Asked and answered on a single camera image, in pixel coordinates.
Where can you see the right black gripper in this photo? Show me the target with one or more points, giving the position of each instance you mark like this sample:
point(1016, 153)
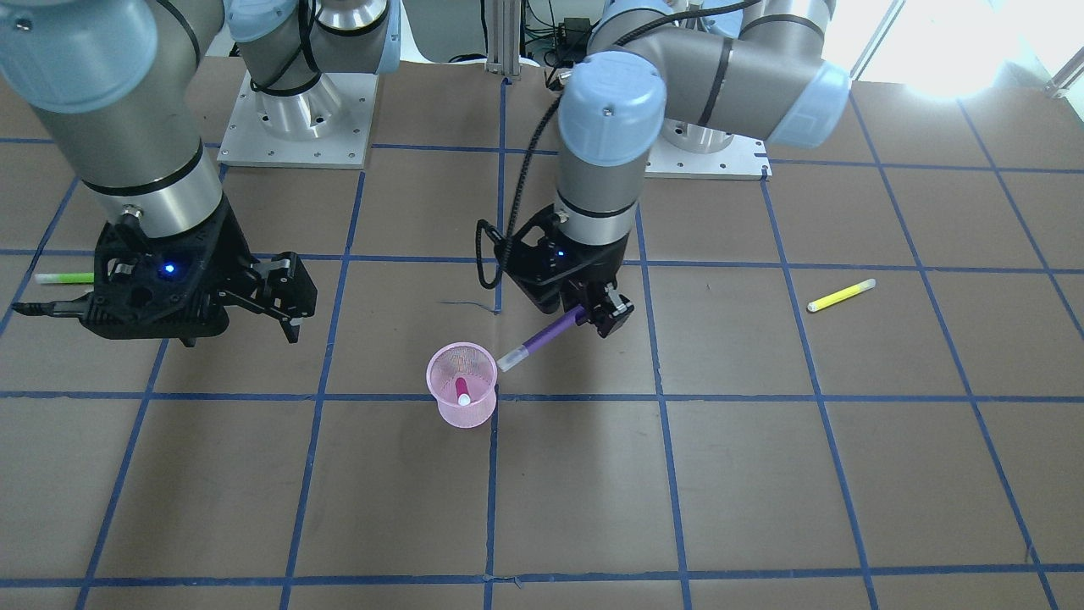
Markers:
point(235, 252)

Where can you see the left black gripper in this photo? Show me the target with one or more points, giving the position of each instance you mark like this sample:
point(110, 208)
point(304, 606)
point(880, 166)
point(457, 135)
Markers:
point(599, 269)

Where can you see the purple pen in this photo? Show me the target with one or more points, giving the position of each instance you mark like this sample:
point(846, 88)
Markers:
point(515, 356)

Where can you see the pink pen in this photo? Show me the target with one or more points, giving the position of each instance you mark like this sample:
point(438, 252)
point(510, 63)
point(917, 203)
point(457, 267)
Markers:
point(463, 393)

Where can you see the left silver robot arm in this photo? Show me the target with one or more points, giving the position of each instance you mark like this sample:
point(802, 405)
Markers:
point(752, 68)

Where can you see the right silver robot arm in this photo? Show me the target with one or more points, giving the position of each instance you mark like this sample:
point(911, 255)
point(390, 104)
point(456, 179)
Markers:
point(108, 79)

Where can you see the pink mesh cup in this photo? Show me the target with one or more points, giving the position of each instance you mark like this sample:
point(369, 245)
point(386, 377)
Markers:
point(463, 359)

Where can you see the green pen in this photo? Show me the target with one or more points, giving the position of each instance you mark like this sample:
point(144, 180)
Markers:
point(58, 279)

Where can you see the silver cylinder on table edge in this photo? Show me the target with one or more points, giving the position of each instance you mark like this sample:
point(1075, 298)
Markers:
point(557, 80)

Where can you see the yellow pen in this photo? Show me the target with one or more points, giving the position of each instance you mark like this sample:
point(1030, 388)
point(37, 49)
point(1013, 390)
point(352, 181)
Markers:
point(841, 295)

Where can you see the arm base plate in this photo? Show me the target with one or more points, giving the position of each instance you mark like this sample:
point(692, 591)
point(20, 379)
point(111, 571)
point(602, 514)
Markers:
point(326, 127)
point(686, 151)

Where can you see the aluminium frame post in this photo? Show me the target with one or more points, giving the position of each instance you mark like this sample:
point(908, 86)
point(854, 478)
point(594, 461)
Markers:
point(503, 27)

